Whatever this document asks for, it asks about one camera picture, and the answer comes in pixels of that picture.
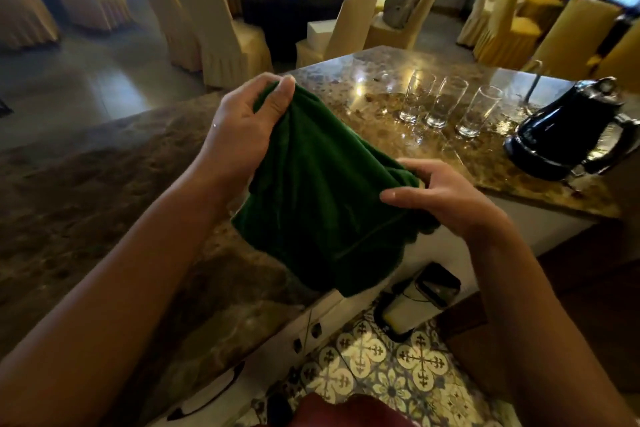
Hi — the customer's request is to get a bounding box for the person's left hand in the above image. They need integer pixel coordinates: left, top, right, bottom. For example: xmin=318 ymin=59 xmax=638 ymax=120
xmin=192 ymin=73 xmax=297 ymax=203

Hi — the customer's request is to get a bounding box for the person's right hand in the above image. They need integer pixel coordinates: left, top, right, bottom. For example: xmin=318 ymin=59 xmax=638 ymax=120
xmin=380 ymin=158 xmax=516 ymax=247

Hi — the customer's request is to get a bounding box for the dark green towel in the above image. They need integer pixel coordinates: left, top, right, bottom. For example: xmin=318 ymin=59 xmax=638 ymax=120
xmin=231 ymin=81 xmax=441 ymax=298

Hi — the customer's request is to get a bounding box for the person's right forearm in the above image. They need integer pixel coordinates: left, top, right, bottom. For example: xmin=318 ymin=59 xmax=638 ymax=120
xmin=467 ymin=224 xmax=640 ymax=427

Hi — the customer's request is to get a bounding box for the person's left forearm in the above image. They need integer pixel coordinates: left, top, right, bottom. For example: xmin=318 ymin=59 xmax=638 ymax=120
xmin=0 ymin=161 xmax=251 ymax=427

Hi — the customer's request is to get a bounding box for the white box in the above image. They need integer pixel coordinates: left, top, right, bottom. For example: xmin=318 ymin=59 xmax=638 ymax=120
xmin=306 ymin=19 xmax=335 ymax=48

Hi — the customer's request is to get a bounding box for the group of cream covered chairs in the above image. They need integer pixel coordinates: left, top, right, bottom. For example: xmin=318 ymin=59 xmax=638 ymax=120
xmin=0 ymin=0 xmax=446 ymax=92

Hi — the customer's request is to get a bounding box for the clear drinking glass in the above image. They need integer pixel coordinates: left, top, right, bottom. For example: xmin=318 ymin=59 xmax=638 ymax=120
xmin=456 ymin=85 xmax=503 ymax=138
xmin=425 ymin=76 xmax=470 ymax=130
xmin=399 ymin=69 xmax=437 ymax=124

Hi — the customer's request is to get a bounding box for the pale yellow container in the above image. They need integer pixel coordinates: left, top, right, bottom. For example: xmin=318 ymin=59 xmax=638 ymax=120
xmin=374 ymin=292 xmax=417 ymax=342

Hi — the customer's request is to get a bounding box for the white counter cabinet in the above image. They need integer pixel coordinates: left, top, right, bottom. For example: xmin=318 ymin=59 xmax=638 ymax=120
xmin=145 ymin=194 xmax=601 ymax=427

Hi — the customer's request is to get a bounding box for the black electric kettle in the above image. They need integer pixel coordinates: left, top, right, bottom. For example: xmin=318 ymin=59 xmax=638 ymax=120
xmin=504 ymin=76 xmax=640 ymax=183

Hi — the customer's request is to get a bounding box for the person's red clothing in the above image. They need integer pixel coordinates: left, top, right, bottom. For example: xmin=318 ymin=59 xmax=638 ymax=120
xmin=287 ymin=392 xmax=421 ymax=427

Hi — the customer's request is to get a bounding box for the group of yellow covered chairs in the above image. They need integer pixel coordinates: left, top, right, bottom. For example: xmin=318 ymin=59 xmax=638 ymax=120
xmin=456 ymin=0 xmax=640 ymax=93

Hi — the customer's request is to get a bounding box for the black device with cable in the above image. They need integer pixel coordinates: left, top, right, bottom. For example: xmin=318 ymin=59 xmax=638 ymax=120
xmin=391 ymin=263 xmax=462 ymax=310

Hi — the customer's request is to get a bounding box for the black cabinet handle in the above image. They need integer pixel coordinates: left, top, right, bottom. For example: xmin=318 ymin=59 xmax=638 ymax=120
xmin=179 ymin=362 xmax=246 ymax=418

